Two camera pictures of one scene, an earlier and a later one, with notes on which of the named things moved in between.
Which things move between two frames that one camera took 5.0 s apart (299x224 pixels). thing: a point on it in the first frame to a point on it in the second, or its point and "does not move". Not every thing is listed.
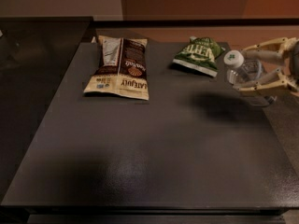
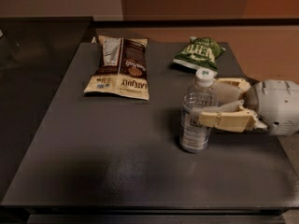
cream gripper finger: [272, 50] to [240, 83]
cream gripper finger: [272, 79] to [232, 117]
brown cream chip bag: [122, 71] does not move
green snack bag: [199, 54] does not move
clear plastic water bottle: [240, 70] to [204, 96]
